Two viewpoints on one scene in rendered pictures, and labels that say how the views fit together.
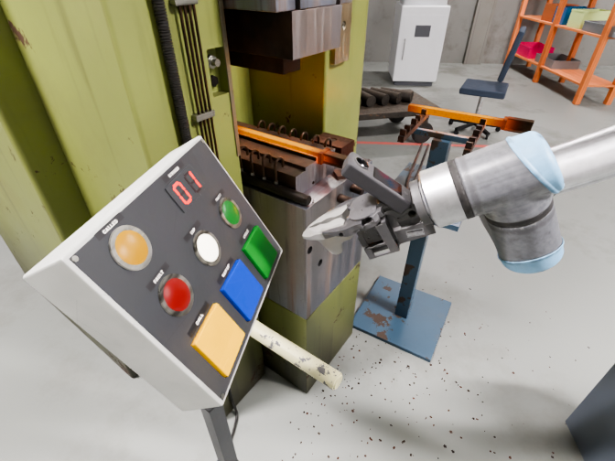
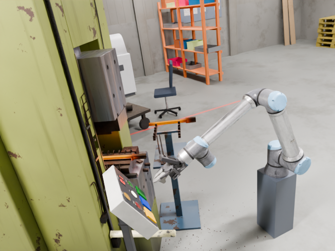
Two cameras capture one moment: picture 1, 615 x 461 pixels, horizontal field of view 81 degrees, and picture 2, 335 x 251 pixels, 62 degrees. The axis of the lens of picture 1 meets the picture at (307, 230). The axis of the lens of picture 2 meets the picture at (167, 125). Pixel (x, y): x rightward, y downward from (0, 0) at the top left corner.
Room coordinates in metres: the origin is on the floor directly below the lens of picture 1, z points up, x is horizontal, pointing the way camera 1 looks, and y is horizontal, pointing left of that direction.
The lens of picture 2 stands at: (-0.76, 0.48, 2.00)
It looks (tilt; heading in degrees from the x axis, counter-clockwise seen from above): 24 degrees down; 334
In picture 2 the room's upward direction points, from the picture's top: 8 degrees counter-clockwise
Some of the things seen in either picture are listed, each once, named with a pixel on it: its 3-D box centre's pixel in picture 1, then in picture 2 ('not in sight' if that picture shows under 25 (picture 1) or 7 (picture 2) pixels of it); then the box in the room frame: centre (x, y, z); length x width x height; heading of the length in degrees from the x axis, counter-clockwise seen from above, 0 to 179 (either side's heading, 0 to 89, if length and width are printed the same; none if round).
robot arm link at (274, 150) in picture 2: not in sight; (277, 152); (0.57, -1.11, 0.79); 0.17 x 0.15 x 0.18; 177
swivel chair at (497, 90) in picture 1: (487, 83); (165, 89); (3.79, -1.80, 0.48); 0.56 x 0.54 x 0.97; 82
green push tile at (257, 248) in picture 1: (259, 251); (140, 193); (0.52, 0.09, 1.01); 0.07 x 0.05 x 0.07; 169
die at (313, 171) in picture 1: (262, 153); (104, 164); (1.07, 0.14, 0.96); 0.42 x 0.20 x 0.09; 54
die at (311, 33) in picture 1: (252, 24); (93, 120); (1.07, 0.14, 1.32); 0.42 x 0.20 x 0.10; 54
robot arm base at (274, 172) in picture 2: not in sight; (276, 166); (0.58, -1.11, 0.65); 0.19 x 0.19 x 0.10
